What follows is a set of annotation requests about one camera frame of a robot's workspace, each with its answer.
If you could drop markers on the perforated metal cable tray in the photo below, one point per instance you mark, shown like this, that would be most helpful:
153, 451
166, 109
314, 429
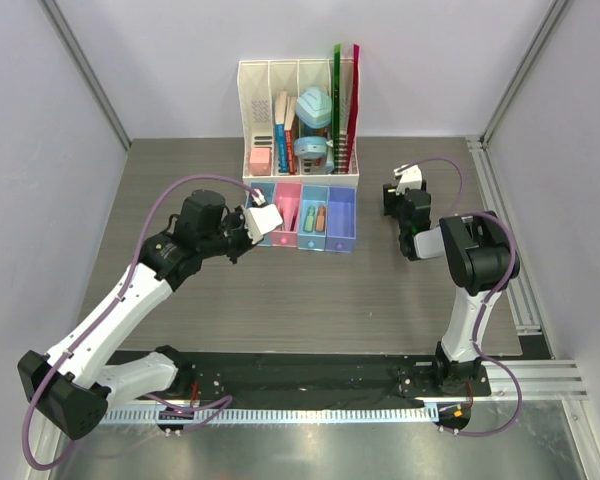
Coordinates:
152, 413

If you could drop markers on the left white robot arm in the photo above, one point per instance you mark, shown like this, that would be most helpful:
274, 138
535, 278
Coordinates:
73, 384

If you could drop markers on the light blue drawer bin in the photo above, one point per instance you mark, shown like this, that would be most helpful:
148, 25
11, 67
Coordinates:
312, 195

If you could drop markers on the green transparent ruler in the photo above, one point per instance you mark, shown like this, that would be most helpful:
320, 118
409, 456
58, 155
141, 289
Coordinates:
337, 96

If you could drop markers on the purple plastic drawer bin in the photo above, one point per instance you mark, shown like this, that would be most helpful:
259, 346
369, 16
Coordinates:
341, 230

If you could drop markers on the blue spine book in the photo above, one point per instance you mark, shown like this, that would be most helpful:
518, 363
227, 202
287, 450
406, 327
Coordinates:
280, 106

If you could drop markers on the pink plastic drawer bin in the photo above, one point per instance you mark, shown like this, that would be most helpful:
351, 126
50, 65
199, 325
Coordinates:
287, 198

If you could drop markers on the pink cube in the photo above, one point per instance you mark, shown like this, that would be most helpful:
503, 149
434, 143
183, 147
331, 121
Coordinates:
260, 161

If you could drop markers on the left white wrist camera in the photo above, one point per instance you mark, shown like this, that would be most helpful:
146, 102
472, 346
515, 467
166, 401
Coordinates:
260, 221

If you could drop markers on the blue plastic drawer bin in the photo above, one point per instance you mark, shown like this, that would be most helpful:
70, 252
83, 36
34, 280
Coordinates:
267, 189

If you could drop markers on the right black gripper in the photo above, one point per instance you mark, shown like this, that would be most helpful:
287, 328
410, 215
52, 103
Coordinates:
390, 199

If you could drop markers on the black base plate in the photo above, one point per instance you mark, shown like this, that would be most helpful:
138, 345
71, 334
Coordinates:
315, 382

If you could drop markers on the white desktop file organizer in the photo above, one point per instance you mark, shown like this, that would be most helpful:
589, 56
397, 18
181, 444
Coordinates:
258, 83

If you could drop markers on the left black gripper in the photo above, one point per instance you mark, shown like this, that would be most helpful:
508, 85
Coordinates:
238, 217

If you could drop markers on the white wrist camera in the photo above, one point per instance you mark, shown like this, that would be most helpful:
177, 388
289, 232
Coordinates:
260, 221
409, 177

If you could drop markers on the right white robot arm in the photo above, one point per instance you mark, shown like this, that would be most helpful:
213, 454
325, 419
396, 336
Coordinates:
481, 256

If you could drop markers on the red pen refill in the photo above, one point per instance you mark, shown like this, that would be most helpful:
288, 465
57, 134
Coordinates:
291, 221

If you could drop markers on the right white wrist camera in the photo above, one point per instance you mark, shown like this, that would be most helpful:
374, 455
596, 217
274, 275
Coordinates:
409, 177

